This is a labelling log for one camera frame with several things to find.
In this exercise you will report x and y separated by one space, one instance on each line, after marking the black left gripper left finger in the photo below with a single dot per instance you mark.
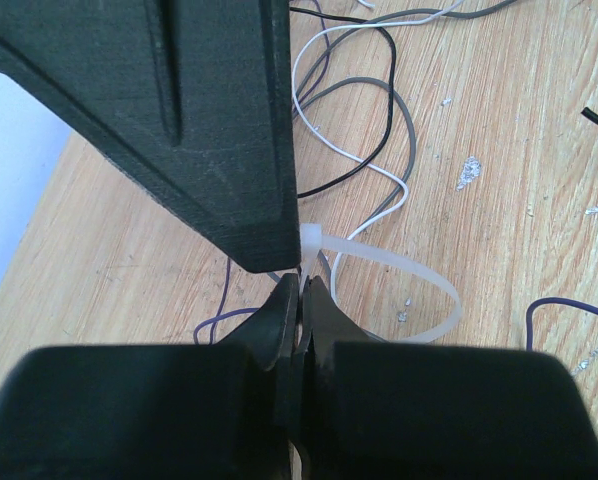
152 411

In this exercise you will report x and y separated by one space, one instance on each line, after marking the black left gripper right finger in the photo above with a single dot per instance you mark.
381 410

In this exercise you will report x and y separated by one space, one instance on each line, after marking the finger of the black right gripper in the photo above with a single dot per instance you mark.
189 99

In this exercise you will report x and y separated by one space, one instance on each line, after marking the white zip tie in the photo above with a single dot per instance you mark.
312 240

